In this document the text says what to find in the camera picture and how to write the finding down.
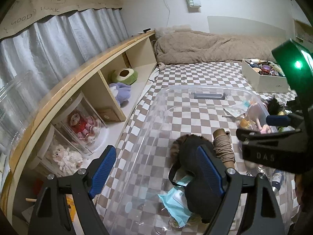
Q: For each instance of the small black device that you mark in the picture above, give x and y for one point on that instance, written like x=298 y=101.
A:
x=146 y=30

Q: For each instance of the clear doll display case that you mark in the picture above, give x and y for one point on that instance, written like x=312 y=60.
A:
x=46 y=146
x=80 y=107

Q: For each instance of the grey curtain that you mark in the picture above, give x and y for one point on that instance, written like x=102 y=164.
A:
x=49 y=44

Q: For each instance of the beige printed valance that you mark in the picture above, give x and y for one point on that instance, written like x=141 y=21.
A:
x=49 y=2

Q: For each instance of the white plush doll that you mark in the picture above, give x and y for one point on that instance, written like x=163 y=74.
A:
x=66 y=158

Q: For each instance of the yellow box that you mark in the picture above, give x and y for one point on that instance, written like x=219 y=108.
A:
x=70 y=202

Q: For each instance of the person's right forearm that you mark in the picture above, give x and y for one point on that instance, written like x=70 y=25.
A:
x=302 y=195

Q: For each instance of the blue face mask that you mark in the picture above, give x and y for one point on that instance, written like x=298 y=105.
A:
x=171 y=200

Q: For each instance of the doll in red dress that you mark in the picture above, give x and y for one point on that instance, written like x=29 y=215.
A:
x=82 y=127

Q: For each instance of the metal tweezers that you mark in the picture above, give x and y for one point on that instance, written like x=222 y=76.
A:
x=228 y=115

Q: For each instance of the wooden stick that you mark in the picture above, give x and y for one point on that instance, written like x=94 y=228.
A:
x=30 y=200

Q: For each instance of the beige fluffy blanket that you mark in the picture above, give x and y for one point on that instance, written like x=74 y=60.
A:
x=195 y=44

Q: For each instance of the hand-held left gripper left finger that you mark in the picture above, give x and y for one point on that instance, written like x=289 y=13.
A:
x=102 y=171

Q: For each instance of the white cardboard box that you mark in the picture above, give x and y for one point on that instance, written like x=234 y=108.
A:
x=264 y=84

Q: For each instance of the green avocado plush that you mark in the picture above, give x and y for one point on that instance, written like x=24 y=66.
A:
x=124 y=76

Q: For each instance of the blue bottle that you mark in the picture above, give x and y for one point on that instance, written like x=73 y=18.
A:
x=277 y=180

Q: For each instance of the wooden shelf unit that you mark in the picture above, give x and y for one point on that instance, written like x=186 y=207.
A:
x=73 y=80

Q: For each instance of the assorted cosmetics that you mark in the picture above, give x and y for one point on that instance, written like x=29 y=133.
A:
x=265 y=67

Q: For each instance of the small clear packet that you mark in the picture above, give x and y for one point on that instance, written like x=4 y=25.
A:
x=236 y=110

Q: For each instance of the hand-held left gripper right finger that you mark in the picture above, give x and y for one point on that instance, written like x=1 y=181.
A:
x=210 y=173

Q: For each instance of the clear plastic container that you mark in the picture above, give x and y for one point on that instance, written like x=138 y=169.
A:
x=146 y=151

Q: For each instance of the brown cardboard box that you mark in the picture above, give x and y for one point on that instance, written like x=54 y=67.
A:
x=108 y=115

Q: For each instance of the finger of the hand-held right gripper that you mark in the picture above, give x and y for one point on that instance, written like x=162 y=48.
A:
x=256 y=135
x=277 y=120

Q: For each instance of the purple plush toy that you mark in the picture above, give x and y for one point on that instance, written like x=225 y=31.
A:
x=121 y=93

